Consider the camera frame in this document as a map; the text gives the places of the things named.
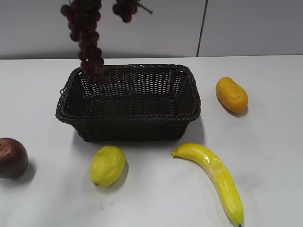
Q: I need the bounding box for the orange mango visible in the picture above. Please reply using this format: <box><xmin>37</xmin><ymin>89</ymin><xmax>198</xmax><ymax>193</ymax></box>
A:
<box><xmin>215</xmin><ymin>77</ymin><xmax>248</xmax><ymax>113</ymax></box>

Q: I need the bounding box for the red apple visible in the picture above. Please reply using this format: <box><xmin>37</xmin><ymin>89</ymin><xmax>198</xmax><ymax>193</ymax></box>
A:
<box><xmin>0</xmin><ymin>138</ymin><xmax>28</xmax><ymax>179</ymax></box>

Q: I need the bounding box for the yellow banana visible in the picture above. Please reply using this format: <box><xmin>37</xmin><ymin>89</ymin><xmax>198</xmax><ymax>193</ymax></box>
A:
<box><xmin>171</xmin><ymin>143</ymin><xmax>244</xmax><ymax>227</ymax></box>

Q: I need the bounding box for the yellow lemon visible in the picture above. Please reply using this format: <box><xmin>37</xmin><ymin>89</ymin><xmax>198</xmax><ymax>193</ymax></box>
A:
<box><xmin>90</xmin><ymin>145</ymin><xmax>126</xmax><ymax>187</ymax></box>

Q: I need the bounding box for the black woven basket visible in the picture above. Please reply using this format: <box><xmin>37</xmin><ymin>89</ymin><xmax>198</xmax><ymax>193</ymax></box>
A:
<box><xmin>55</xmin><ymin>64</ymin><xmax>201</xmax><ymax>142</ymax></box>

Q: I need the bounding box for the dark red grape bunch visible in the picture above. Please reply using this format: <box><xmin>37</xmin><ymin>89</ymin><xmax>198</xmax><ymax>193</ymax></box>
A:
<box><xmin>60</xmin><ymin>0</ymin><xmax>153</xmax><ymax>83</ymax></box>

